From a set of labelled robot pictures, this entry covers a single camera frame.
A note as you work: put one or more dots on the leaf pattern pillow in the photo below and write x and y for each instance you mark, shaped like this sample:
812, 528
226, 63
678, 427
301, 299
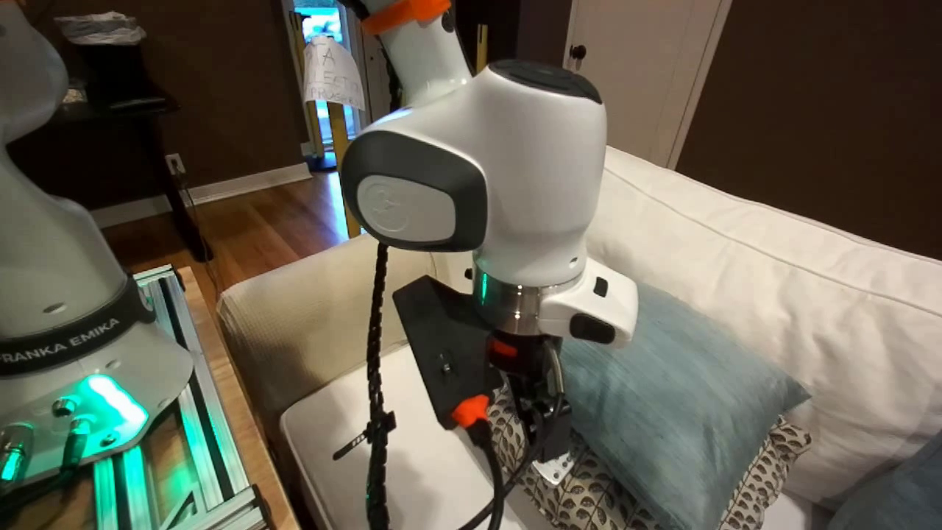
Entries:
577, 505

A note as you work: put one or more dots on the white wall outlet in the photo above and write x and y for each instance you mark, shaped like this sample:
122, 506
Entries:
173, 163

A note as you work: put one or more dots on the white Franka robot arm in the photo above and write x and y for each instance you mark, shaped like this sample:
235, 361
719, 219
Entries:
531, 166

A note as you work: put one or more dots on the aluminium extrusion robot stand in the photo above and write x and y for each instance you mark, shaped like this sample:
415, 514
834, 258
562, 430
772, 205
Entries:
210, 443

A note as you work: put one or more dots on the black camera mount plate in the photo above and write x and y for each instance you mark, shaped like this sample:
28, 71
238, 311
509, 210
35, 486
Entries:
429, 333

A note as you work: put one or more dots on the dark wooden side table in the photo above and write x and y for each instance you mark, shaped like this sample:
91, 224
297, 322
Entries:
126, 106

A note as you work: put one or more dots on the white crumpled bag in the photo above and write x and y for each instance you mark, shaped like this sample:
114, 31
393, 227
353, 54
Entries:
98, 26

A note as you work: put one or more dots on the white couch seat cushion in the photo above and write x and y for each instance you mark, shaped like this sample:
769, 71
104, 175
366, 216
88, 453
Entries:
422, 480

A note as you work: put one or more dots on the white door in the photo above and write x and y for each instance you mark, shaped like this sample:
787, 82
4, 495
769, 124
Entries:
635, 68

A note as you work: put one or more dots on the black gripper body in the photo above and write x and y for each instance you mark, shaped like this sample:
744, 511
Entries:
541, 392

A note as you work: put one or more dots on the cream couch frame with armrest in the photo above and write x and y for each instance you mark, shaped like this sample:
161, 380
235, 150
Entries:
295, 312

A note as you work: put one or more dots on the teal pillow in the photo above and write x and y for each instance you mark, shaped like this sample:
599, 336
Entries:
893, 490
666, 412

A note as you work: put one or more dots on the white couch back cushion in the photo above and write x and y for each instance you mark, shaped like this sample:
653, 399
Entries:
783, 265

